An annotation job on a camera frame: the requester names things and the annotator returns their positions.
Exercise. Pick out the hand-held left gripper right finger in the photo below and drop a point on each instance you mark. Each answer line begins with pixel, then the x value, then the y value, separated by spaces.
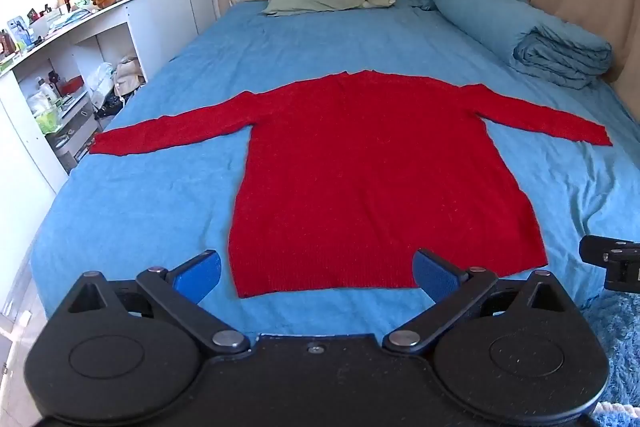
pixel 435 277

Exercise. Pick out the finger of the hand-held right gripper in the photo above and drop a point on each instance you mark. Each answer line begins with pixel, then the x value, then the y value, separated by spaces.
pixel 617 262

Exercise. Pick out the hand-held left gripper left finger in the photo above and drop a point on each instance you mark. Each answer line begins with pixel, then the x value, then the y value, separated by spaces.
pixel 200 277

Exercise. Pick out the red knit sweater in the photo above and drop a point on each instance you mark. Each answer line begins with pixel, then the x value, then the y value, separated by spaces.
pixel 370 177

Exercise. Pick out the blue shaggy rug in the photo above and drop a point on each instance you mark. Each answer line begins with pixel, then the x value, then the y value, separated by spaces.
pixel 617 347

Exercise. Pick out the blue bed sheet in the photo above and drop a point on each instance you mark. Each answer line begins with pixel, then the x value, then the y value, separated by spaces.
pixel 165 197

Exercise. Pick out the beige cloth bag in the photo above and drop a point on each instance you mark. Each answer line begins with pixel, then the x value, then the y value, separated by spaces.
pixel 128 74

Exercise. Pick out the green tissue pack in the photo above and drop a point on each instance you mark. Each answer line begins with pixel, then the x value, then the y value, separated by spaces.
pixel 47 119

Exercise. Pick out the white plastic bag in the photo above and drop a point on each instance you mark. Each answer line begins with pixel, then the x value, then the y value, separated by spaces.
pixel 99 78

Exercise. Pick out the white plastic bottle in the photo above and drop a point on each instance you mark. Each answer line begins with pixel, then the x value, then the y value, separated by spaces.
pixel 46 91

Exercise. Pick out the white shelf unit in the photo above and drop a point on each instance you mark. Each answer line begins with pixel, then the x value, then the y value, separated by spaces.
pixel 65 72

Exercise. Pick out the folded blue duvet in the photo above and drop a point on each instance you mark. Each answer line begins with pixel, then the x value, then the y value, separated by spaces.
pixel 525 32

